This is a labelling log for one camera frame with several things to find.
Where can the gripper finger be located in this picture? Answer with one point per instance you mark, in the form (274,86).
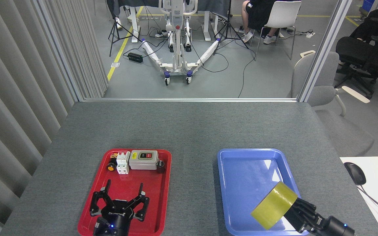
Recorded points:
(98,203)
(307,208)
(302,223)
(141,206)

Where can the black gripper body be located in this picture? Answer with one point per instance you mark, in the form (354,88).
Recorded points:
(116,218)
(335,227)

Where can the yellow tape roll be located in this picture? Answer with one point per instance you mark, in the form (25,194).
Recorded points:
(274,205)

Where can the red plastic tray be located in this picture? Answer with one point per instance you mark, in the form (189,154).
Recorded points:
(126,183)

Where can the yellow push button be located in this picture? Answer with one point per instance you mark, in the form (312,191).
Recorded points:
(111,167)

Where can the dark round push button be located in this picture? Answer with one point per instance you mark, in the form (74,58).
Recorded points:
(160,167)

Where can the white circuit breaker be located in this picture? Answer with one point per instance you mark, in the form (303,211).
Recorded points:
(122,164)

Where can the black computer mouse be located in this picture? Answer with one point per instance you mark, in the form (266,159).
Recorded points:
(355,173)

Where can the blue plastic tray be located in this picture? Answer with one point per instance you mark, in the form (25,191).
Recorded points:
(241,183)

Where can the grey office chair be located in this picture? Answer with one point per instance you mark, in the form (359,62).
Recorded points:
(340,131)

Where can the black power adapter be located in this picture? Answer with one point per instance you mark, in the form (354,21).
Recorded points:
(135,57)

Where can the black office chair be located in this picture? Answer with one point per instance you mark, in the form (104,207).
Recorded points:
(356,52)

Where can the black tripod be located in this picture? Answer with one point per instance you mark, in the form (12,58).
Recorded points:
(115,31)
(230,19)

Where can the white power strip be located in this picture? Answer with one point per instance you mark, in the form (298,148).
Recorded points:
(310,34)

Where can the white wheeled stand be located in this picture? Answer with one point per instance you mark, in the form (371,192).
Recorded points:
(177,19)

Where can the white chair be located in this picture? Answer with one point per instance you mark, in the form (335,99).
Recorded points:
(285,14)

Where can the blue bin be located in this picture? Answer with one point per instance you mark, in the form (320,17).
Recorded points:
(368,4)

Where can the grey two-button switch box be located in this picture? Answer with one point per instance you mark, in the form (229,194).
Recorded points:
(143,164)

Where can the small orange black switch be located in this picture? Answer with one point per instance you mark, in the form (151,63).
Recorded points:
(114,155)

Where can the silver table edge rail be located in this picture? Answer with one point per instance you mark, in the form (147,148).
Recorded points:
(189,99)

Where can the silver post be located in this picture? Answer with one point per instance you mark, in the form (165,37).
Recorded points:
(324,52)

